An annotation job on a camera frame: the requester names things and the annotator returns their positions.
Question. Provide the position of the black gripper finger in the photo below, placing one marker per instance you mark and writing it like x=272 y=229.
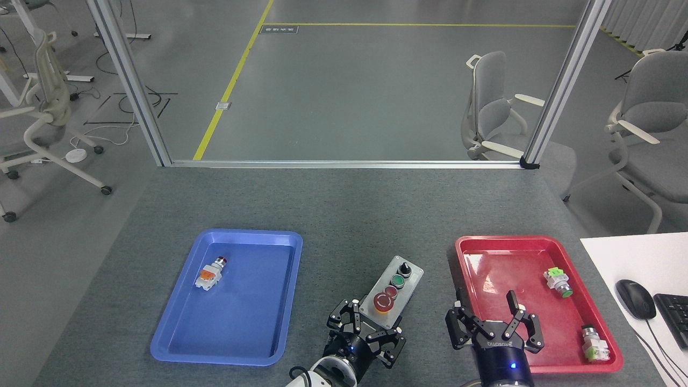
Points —
x=459 y=328
x=529 y=330
x=389 y=344
x=346 y=320

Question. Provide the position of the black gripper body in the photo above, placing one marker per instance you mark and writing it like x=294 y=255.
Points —
x=352 y=349
x=502 y=360

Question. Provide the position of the grey control box with buttons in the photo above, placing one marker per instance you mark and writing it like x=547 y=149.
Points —
x=395 y=290

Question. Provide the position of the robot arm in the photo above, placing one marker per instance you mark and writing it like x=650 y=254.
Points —
x=330 y=376

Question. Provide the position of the green push button white block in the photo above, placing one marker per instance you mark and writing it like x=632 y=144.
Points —
x=557 y=280

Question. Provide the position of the silver push button green block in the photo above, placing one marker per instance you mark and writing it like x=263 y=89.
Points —
x=594 y=344

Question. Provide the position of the red push button orange block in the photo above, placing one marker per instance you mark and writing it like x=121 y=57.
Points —
x=209 y=275

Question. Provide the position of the red plastic tray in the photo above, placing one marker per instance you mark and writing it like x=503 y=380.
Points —
x=516 y=269

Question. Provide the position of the blue plastic tray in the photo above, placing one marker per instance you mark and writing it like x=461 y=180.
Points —
x=242 y=301

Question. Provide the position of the black computer mouse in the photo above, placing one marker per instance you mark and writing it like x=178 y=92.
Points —
x=635 y=299

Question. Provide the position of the white desk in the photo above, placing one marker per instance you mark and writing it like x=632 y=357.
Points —
x=634 y=258

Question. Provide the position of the black keyboard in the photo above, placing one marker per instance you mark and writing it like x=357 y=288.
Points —
x=674 y=317

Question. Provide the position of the grey office chair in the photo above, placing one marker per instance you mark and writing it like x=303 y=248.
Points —
x=653 y=107
x=492 y=97

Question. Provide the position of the metal floor outlet plate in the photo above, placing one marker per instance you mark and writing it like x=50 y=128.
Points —
x=223 y=106

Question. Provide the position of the dark floor sign plate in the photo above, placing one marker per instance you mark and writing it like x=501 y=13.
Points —
x=279 y=29

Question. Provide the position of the white round floor disc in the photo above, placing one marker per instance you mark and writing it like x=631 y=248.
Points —
x=76 y=155

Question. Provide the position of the white curtain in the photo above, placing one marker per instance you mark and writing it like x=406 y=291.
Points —
x=650 y=21

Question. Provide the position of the white desk foot bar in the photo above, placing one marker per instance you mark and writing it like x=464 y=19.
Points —
x=75 y=78
x=134 y=36

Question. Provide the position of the white mesh office chair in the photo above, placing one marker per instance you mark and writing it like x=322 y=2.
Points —
x=51 y=91

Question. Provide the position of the silver aluminium rail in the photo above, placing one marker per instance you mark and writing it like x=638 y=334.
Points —
x=344 y=164

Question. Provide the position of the silver aluminium post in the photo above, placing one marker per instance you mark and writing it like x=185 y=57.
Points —
x=129 y=80
x=567 y=80

